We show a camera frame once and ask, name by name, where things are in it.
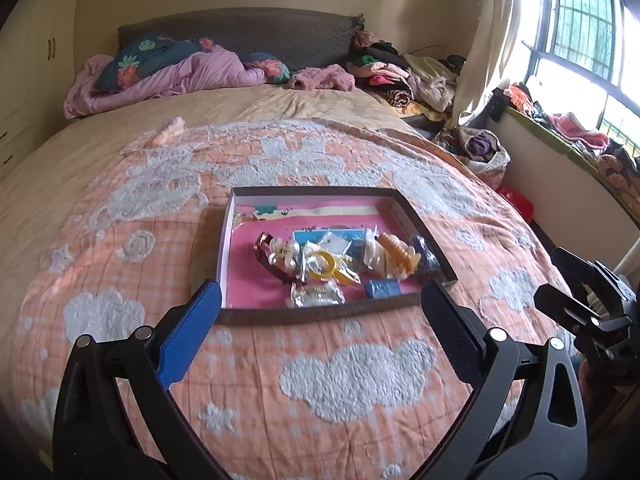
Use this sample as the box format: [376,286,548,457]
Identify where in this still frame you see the small blue box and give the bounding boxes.
[363,278,402,300]

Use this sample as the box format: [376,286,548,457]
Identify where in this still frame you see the window with grille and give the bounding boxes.
[518,0,639,154]

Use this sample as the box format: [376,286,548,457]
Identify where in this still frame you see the orange patterned quilt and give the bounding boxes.
[9,120,570,479]

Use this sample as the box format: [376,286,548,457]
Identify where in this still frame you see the cream wardrobe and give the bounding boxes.
[1,0,77,177]

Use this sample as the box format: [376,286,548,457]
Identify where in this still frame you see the cream floral hair claw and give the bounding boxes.
[362,232,409,281]

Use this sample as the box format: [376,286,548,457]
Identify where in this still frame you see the dark grey headboard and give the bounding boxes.
[117,8,366,70]

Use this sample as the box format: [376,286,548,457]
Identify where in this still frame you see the red plastic object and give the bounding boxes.
[497,185,534,223]

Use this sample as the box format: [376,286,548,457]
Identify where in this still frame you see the bag with yellow rings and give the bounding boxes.
[300,243,361,286]

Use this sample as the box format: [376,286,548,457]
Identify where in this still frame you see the peach spiral hair clip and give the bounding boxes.
[378,233,421,275]

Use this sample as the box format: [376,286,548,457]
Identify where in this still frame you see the clear bag with silver jewelry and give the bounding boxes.
[285,281,346,308]

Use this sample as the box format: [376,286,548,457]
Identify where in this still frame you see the basket of clothes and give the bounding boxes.
[433,127,511,191]

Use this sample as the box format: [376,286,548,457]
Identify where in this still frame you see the pink crumpled blanket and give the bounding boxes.
[62,44,267,119]

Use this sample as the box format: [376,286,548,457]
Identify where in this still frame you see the pile of clothes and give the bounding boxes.
[345,30,465,124]

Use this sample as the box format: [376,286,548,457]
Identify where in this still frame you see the pink sheet in tray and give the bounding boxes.
[217,195,418,309]

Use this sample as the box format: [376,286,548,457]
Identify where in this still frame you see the pink fuzzy garment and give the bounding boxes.
[286,64,356,92]

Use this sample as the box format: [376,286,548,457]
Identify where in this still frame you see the dark cardboard tray box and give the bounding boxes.
[217,186,458,326]

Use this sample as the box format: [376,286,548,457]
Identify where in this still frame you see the dark beaded bag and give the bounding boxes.
[410,235,444,282]

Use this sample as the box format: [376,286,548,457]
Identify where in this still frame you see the clothes on window sill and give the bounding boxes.
[486,84,639,216]

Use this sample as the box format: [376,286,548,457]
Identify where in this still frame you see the cream curtain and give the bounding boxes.
[447,0,522,129]

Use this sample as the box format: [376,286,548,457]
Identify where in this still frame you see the dark floral pillow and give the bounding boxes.
[94,32,291,93]

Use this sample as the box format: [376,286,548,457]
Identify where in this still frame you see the blue card with earrings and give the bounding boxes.
[293,228,367,266]

